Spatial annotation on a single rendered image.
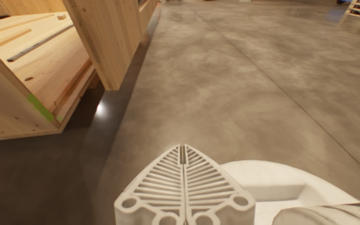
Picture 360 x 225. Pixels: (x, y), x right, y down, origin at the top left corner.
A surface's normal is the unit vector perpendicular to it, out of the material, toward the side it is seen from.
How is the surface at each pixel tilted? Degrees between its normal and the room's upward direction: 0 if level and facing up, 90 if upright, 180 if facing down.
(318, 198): 73
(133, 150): 0
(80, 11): 92
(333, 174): 0
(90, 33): 92
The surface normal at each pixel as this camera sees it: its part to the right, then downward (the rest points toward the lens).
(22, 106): 0.14, 0.70
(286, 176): 0.02, -0.78
